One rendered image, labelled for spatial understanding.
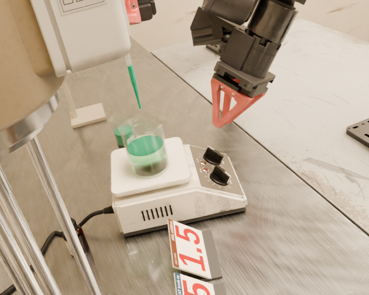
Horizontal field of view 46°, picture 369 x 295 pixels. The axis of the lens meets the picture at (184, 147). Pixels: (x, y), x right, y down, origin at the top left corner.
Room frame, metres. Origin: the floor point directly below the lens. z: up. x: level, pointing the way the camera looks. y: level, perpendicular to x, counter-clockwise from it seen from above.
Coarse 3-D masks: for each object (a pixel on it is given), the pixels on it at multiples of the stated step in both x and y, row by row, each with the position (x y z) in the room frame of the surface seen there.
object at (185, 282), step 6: (180, 276) 0.37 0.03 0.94; (186, 282) 0.36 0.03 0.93; (192, 282) 0.36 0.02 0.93; (198, 282) 0.37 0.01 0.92; (186, 288) 0.35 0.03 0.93; (192, 288) 0.35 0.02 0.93; (198, 288) 0.36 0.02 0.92; (204, 288) 0.36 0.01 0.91; (186, 294) 0.34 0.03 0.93; (192, 294) 0.34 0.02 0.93; (198, 294) 0.35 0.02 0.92; (204, 294) 0.35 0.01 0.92; (210, 294) 0.35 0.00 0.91
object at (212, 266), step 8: (168, 224) 0.46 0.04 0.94; (200, 232) 0.47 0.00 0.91; (208, 232) 0.47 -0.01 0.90; (200, 240) 0.45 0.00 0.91; (208, 240) 0.45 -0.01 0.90; (208, 248) 0.43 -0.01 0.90; (208, 256) 0.42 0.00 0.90; (216, 256) 0.42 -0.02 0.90; (208, 264) 0.41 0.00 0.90; (216, 264) 0.40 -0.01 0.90; (184, 272) 0.39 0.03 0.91; (192, 272) 0.38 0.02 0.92; (208, 272) 0.39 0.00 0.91; (216, 272) 0.39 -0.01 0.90; (208, 280) 0.38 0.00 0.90
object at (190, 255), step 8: (176, 224) 0.46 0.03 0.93; (176, 232) 0.45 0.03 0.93; (184, 232) 0.45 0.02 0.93; (192, 232) 0.46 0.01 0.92; (176, 240) 0.43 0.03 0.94; (184, 240) 0.44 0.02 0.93; (192, 240) 0.44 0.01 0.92; (184, 248) 0.42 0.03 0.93; (192, 248) 0.42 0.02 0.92; (200, 248) 0.43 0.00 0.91; (184, 256) 0.40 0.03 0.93; (192, 256) 0.41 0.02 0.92; (200, 256) 0.41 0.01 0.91; (184, 264) 0.39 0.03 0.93; (192, 264) 0.39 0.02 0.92; (200, 264) 0.40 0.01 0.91; (200, 272) 0.38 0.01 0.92
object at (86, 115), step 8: (64, 80) 0.91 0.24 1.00; (64, 88) 0.91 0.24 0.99; (72, 104) 0.91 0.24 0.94; (96, 104) 0.96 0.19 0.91; (72, 112) 0.91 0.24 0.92; (80, 112) 0.93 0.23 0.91; (88, 112) 0.93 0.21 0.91; (96, 112) 0.92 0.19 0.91; (72, 120) 0.90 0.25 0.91; (80, 120) 0.89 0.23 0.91; (88, 120) 0.89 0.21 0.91; (96, 120) 0.89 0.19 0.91
